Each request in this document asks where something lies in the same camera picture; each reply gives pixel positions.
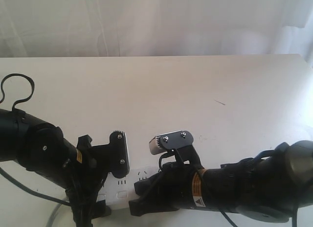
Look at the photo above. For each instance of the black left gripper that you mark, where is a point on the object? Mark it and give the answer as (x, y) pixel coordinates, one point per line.
(87, 167)

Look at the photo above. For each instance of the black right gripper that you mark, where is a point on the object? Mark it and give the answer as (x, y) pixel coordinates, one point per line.
(176, 187)

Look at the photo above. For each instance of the white power strip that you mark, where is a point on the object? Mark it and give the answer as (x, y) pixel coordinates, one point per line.
(118, 192)

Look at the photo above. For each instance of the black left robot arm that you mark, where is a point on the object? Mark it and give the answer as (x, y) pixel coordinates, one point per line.
(40, 147)

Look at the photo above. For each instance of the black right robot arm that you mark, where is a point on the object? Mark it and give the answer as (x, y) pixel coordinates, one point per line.
(269, 187)

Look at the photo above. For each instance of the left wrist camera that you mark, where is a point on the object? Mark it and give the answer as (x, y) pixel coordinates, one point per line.
(119, 157)

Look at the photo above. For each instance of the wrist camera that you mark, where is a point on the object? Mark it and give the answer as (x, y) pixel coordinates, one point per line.
(169, 141)
(119, 157)

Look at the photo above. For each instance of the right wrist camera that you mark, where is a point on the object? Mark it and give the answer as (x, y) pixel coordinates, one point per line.
(169, 141)

